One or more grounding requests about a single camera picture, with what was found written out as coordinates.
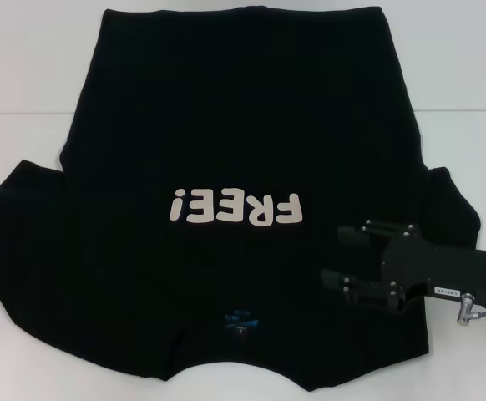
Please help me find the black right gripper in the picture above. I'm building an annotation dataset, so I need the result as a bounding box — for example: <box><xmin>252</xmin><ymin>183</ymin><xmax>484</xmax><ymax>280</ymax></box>
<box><xmin>320</xmin><ymin>220</ymin><xmax>486</xmax><ymax>313</ymax></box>

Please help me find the black shirt with white print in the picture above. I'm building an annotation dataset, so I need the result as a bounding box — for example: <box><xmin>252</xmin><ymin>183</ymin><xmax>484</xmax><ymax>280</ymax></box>
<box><xmin>0</xmin><ymin>6</ymin><xmax>483</xmax><ymax>379</ymax></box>

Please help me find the right arm cable with plug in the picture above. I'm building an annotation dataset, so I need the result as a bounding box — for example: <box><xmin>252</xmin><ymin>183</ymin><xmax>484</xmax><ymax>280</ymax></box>
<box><xmin>454</xmin><ymin>292</ymin><xmax>486</xmax><ymax>326</ymax></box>

